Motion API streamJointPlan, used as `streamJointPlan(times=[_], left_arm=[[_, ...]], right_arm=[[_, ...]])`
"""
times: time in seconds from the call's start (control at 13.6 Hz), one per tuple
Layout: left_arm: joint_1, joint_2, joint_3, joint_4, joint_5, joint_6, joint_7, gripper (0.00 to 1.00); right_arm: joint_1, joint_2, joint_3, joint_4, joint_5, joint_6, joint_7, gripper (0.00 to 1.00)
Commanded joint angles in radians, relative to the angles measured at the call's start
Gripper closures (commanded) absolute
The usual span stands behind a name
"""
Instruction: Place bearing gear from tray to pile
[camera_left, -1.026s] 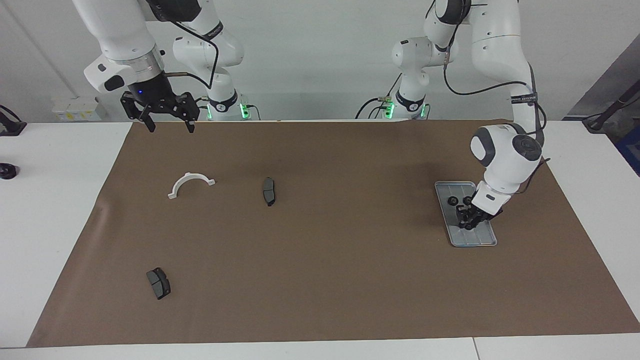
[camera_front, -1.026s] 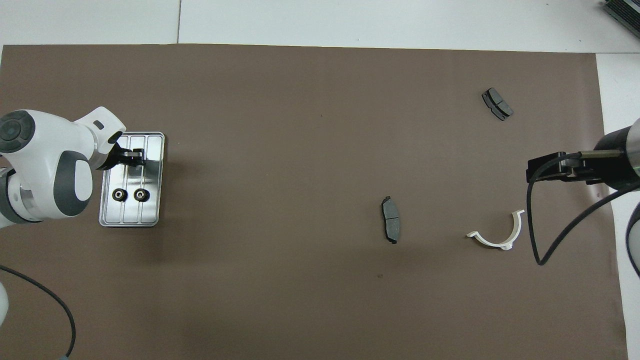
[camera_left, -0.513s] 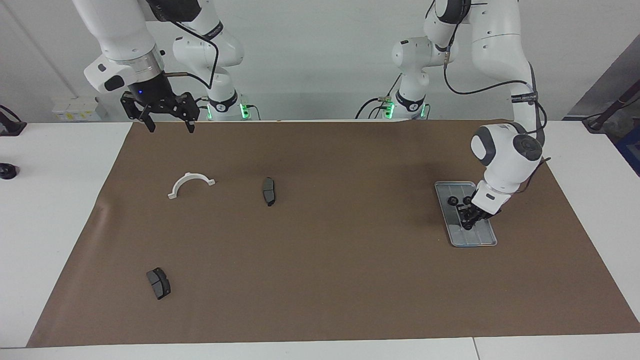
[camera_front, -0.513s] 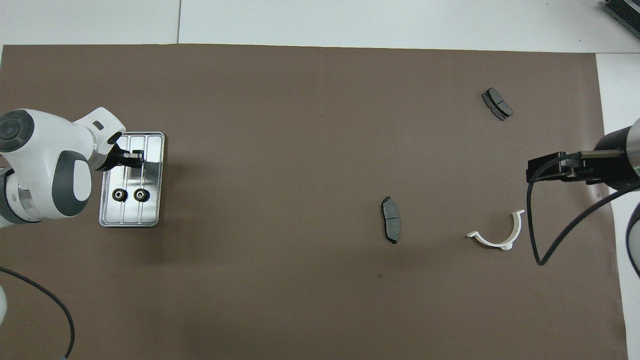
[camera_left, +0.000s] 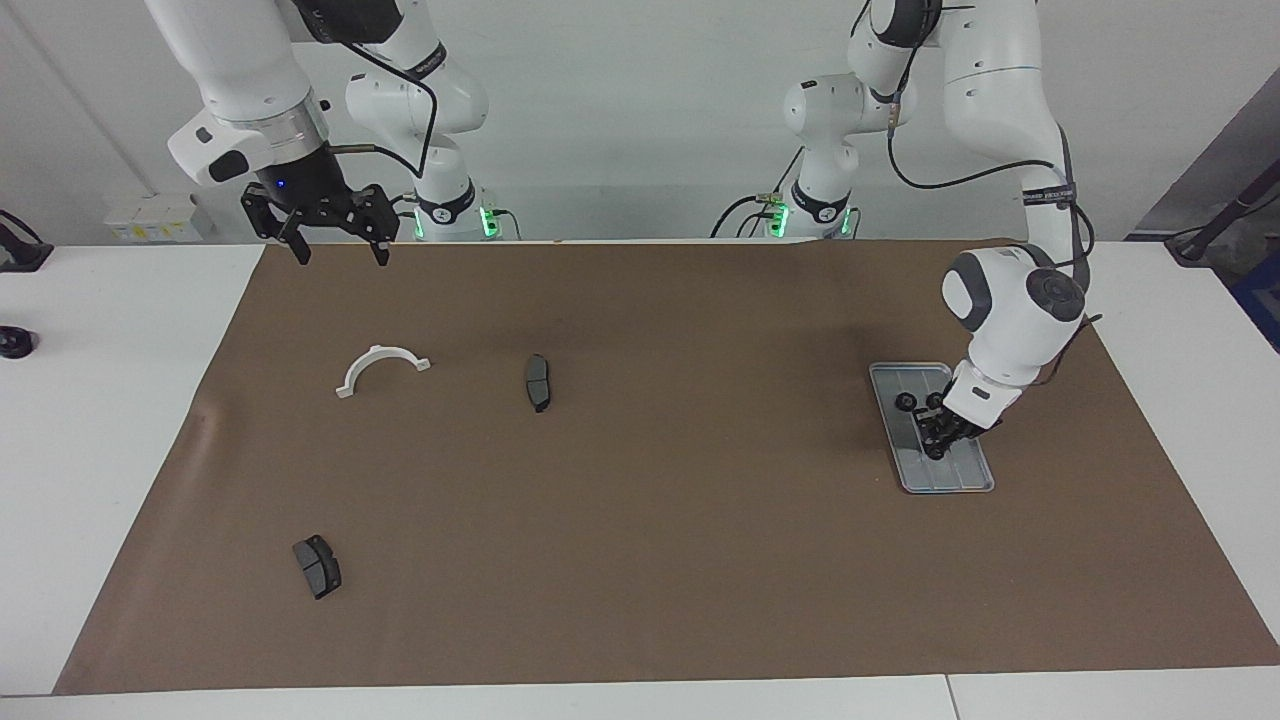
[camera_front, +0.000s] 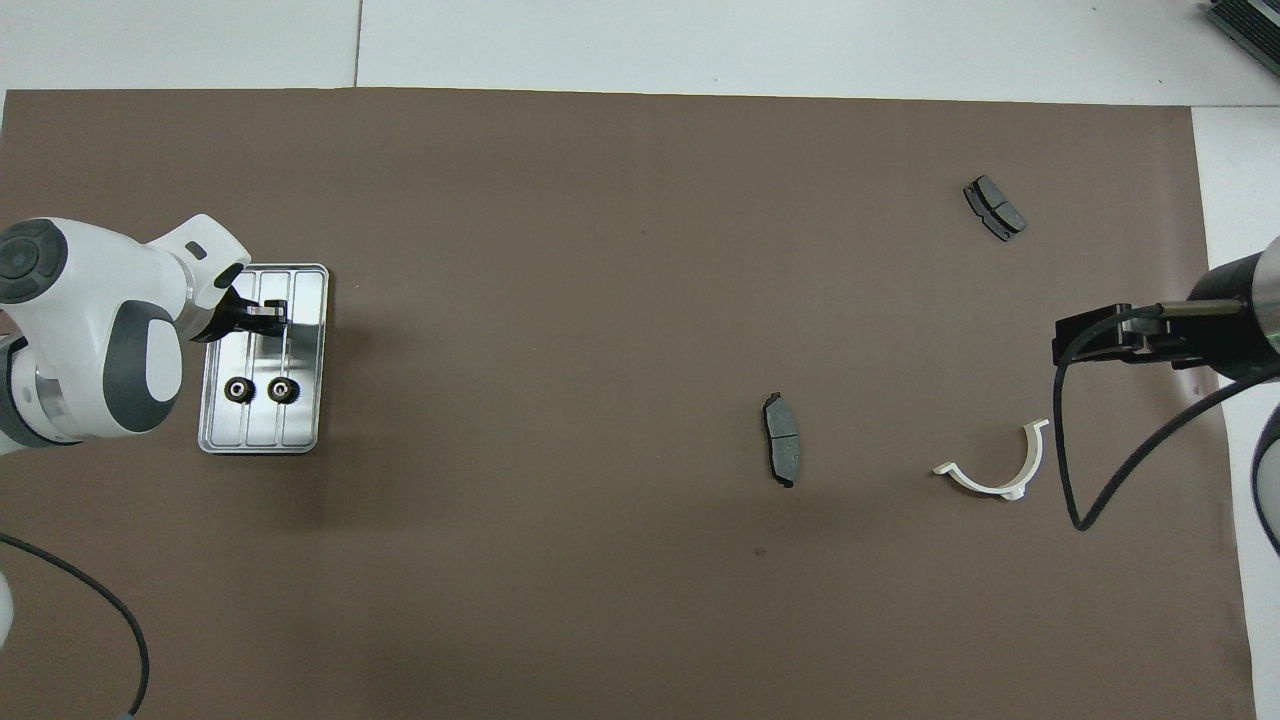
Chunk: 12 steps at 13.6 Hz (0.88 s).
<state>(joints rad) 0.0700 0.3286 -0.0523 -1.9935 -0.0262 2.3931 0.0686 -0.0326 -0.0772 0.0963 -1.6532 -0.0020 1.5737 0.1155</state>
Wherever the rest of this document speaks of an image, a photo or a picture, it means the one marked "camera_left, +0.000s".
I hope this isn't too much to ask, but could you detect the grey metal tray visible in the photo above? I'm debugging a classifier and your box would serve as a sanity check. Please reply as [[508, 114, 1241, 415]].
[[868, 362, 996, 495]]

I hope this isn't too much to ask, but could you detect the black table clamp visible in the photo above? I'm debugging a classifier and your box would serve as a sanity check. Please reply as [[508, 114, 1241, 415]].
[[0, 210, 53, 273]]

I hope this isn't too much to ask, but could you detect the brown table mat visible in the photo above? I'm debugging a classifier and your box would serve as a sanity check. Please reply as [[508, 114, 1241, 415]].
[[52, 240, 1280, 696]]

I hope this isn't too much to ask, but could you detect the wide dark grey brake pad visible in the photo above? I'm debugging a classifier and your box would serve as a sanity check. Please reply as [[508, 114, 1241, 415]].
[[292, 534, 343, 601]]

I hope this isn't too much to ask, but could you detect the blue box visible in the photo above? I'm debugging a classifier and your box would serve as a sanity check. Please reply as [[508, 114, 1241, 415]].
[[1230, 250, 1280, 353]]

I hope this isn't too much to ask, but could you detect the black stand leg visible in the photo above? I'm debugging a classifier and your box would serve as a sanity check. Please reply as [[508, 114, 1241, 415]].
[[1165, 165, 1280, 266]]

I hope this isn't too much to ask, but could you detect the white curved plastic bracket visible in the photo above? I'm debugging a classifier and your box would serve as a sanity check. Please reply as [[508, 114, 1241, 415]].
[[335, 344, 432, 399]]

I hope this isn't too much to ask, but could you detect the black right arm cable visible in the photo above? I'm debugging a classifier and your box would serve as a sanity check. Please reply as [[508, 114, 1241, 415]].
[[335, 35, 439, 181]]

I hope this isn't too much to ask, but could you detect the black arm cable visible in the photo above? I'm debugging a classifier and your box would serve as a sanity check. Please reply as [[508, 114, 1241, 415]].
[[885, 0, 1101, 391], [335, 35, 439, 181]]

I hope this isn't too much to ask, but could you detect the white wall socket box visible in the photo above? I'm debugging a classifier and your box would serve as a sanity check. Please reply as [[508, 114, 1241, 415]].
[[103, 193, 216, 244]]

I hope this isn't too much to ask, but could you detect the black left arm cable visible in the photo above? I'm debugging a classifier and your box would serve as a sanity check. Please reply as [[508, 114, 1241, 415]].
[[885, 0, 1101, 391]]

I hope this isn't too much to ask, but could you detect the black left base cable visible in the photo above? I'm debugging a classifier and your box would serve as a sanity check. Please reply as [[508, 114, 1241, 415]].
[[710, 150, 806, 239]]

